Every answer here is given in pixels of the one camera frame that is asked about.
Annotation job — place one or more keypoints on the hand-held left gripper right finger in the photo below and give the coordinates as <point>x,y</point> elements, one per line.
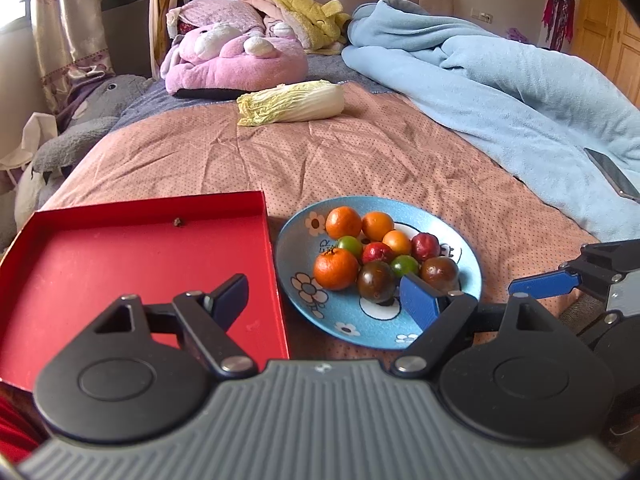
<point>420,302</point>

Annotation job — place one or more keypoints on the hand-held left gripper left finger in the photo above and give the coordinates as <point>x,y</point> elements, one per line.
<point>232,295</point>

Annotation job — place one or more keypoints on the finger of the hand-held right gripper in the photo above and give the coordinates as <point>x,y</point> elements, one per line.
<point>542,285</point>

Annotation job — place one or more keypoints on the dark purple tomato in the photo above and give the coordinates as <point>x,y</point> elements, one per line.
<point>376,281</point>
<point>439,273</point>

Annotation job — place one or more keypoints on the small green tomato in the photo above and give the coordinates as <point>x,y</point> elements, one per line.
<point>404,265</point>

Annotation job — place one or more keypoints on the red cherry tomato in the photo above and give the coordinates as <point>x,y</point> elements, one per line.
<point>377,253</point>
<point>425,246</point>

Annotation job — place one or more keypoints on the small orange tomato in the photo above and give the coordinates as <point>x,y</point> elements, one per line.
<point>397,242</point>
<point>378,225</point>

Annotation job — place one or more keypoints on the blue cartoon plate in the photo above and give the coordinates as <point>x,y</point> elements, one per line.
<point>295,255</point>

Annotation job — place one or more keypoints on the mandarin orange with green stem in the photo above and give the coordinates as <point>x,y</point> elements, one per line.
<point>336,269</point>

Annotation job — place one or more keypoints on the green tomato with stem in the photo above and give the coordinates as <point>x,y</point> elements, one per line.
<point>350,246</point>

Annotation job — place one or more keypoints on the red tray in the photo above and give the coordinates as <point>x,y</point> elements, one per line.
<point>100,270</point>

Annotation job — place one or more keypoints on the smartphone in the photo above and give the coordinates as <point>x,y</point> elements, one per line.
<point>612,172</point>

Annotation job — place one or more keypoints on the pink dotted bedspread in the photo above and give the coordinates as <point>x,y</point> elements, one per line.
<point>250,160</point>

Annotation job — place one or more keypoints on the napa cabbage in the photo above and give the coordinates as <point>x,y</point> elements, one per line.
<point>295,102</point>

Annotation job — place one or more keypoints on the light blue blanket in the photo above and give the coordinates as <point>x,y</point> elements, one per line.
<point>500,85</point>

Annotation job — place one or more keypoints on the grey-blue bed sheet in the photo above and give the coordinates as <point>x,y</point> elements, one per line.
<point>150,105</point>

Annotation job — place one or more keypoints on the grey plush toy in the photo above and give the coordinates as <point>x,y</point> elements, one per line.
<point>75,135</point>

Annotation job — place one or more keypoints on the pink plush rabbit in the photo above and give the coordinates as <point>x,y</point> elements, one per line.
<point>235,65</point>

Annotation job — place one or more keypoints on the wooden door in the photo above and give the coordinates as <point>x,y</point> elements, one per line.
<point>600,25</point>

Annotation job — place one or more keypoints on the small purple object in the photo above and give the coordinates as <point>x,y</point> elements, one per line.
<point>517,35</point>

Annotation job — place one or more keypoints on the white tote bag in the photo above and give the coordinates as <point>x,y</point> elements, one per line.
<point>35,135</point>

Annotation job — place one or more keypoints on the red and purple hanging cloth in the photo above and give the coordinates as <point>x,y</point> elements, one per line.
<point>557,10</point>

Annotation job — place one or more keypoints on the dark cabinet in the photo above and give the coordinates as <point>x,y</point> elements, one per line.
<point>125,35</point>

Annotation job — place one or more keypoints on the wooden board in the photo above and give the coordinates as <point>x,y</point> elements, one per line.
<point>162,20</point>

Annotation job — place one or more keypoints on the lavender plush pillow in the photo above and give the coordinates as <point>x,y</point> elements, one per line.
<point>225,10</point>

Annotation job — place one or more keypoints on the yellow and pink plush blanket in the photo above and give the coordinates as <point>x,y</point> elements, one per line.
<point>300,15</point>

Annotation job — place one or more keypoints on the floral curtain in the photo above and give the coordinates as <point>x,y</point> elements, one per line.
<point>65,20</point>

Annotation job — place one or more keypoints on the wall socket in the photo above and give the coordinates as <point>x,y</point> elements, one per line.
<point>482,15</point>

